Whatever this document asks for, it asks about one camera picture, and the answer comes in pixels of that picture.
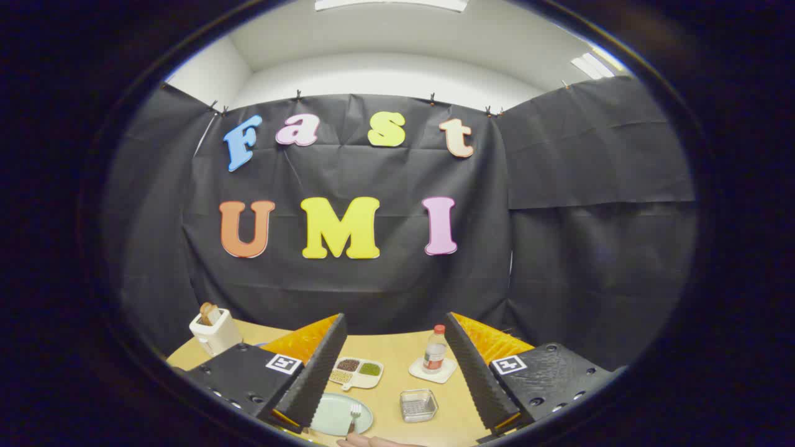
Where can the dark red beans portion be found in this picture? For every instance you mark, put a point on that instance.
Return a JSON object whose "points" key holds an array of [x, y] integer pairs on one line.
{"points": [[348, 365]]}

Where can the yellow soybeans portion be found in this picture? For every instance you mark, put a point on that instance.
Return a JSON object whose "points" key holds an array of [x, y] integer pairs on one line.
{"points": [[340, 376]]}

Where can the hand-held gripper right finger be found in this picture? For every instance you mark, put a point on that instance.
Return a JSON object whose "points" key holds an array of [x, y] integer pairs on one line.
{"points": [[475, 379]]}

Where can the cream white toaster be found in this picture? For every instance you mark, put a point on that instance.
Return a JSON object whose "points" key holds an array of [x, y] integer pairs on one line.
{"points": [[217, 335]]}

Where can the white divided tray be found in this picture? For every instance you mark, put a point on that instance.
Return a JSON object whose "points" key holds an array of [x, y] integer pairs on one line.
{"points": [[361, 381]]}

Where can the toasted bread slice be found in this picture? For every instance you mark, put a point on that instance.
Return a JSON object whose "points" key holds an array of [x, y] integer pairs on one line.
{"points": [[207, 312]]}

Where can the green mung beans portion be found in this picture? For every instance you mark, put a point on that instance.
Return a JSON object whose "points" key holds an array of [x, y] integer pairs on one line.
{"points": [[370, 369]]}

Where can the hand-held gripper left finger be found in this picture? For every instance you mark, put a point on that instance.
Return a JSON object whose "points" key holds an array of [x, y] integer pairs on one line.
{"points": [[317, 379]]}

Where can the clear plastic bottle red cap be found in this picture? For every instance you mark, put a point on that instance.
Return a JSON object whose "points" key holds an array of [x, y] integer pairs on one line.
{"points": [[435, 354]]}

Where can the ceiling light panel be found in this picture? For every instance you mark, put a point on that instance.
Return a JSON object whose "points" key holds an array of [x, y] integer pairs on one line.
{"points": [[592, 66], [391, 4]]}

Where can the pale green round plate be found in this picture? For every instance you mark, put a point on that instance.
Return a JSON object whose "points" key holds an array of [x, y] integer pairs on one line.
{"points": [[332, 413]]}

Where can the white square coaster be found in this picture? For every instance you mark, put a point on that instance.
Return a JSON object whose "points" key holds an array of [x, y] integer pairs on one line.
{"points": [[445, 376]]}

